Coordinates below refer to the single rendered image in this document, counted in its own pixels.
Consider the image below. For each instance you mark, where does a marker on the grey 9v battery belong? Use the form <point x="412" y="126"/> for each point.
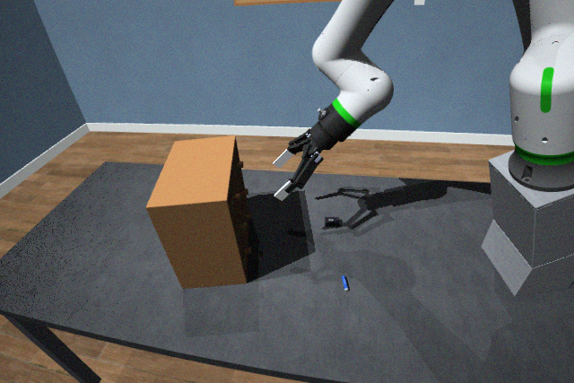
<point x="332" y="222"/>

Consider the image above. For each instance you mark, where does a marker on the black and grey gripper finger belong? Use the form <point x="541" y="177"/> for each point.
<point x="302" y="174"/>
<point x="295" y="146"/>

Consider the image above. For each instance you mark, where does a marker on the brown wooden drawer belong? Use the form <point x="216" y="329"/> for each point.
<point x="236" y="164"/>
<point x="232" y="197"/>
<point x="246" y="214"/>
<point x="242" y="192"/>
<point x="239" y="226"/>
<point x="245" y="251"/>

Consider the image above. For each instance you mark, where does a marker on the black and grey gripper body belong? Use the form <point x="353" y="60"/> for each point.
<point x="323" y="140"/>

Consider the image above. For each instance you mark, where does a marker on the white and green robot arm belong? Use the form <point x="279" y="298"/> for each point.
<point x="541" y="86"/>

